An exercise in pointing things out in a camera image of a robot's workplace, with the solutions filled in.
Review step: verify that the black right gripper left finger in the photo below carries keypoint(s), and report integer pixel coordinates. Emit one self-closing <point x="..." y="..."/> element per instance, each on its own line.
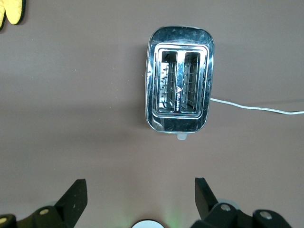
<point x="71" y="202"/>

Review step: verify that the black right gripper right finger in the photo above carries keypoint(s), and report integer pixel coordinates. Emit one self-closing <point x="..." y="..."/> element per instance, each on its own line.
<point x="206" y="206"/>

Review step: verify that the brown table cover sheet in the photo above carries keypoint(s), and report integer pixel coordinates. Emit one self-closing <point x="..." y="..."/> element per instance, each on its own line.
<point x="71" y="95"/>

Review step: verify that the chrome two-slot toaster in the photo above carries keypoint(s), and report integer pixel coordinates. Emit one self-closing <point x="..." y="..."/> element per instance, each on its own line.
<point x="180" y="34"/>

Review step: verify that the yellow quilted oven mitt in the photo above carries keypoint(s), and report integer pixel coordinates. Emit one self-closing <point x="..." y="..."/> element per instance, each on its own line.
<point x="14" y="12"/>

